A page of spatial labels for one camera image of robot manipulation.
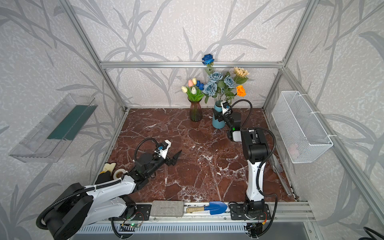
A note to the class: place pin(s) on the clear plastic wall shelf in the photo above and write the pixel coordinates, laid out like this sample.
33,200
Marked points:
47,142

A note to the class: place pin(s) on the teal ceramic vase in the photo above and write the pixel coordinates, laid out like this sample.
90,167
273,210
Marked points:
217,120

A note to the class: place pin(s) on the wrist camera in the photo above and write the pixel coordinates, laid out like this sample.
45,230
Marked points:
163,153
225,107

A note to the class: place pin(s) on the blue garden trowel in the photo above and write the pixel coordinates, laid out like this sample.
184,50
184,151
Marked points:
215,208

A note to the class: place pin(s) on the blue rose stem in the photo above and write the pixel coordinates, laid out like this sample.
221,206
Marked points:
208,61

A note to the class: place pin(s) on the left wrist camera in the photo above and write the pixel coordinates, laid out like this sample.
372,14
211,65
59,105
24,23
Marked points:
163,153

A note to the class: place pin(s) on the red glass vase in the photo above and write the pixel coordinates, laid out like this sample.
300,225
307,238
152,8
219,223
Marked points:
196,113

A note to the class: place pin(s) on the small circuit board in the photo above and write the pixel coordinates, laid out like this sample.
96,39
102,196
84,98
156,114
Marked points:
130,226

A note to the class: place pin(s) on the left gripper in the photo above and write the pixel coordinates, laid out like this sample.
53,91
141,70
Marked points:
167,159

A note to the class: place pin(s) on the white tape roll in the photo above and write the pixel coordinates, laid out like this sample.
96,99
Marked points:
119,174

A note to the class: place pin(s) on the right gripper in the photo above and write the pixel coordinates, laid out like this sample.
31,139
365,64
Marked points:
229,117

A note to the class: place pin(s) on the cream sunflower stem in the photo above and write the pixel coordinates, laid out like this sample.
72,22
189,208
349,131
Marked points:
241,75

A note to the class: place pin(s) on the white wire basket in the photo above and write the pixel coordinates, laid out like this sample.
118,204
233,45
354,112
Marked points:
303,135

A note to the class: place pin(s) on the dark blue tulip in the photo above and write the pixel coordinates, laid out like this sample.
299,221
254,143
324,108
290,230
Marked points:
201,87

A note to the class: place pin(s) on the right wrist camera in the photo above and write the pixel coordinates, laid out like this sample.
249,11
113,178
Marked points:
225,107

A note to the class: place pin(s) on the teal hydrangea bouquet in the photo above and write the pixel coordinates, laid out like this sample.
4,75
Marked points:
220,88

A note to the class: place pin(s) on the black work glove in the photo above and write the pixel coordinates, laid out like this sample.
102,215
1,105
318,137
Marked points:
106,174

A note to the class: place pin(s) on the orange daisy stem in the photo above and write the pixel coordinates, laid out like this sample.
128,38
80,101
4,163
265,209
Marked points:
241,91

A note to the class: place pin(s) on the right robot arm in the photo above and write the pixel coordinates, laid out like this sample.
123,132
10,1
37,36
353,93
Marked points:
256,151

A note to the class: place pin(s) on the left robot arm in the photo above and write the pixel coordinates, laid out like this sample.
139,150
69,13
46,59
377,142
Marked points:
79,206

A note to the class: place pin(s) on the pink tulip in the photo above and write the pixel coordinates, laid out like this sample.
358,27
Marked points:
190,83

